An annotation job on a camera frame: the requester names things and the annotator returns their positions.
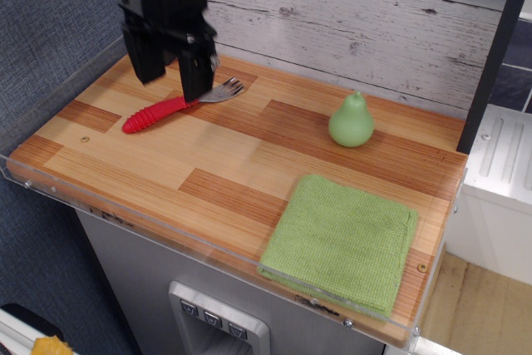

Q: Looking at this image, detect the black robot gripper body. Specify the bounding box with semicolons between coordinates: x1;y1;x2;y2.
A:
120;0;217;65

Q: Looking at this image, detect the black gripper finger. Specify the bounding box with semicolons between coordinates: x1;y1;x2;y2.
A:
178;49;219;102
122;24;165;85

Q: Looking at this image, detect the red handled metal fork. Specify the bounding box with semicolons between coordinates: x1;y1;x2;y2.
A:
121;77;245;134

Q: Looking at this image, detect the green toy pear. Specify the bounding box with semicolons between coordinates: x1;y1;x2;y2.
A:
328;91;374;148

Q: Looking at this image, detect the grey toy fridge cabinet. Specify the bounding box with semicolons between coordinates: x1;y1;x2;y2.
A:
77;211;385;354

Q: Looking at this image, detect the green folded cloth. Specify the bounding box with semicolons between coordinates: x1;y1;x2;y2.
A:
258;175;418;318

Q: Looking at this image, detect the silver dispenser panel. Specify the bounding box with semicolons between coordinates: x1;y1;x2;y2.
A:
168;281;271;354

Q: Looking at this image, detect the white and black left object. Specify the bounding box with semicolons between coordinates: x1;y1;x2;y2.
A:
1;305;64;354

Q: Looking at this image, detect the yellow object at corner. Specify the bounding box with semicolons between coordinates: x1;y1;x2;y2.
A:
30;336;74;355

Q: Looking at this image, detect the white toy sink unit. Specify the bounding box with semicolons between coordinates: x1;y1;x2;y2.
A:
445;105;531;284

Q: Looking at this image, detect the clear acrylic table guard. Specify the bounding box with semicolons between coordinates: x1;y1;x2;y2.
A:
7;52;466;347

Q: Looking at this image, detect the dark right frame post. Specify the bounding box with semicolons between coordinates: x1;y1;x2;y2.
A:
456;0;525;155

